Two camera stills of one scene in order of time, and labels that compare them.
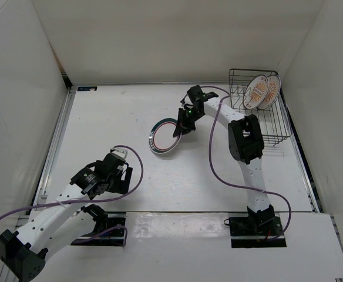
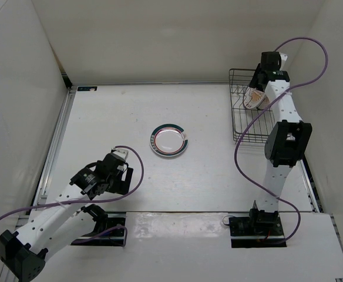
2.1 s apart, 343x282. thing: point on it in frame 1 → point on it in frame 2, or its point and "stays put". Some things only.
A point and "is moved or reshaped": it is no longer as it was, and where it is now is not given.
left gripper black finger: x=125 y=184 stays put
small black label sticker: x=87 y=89 stays put
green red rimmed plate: x=161 y=139 is moved or reshaped
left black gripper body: x=115 y=183 stays put
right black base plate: x=255 y=232 stays put
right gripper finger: x=179 y=130 → x=256 y=80
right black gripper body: x=187 y=118 → x=260 y=88
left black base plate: x=113 y=238 stays put
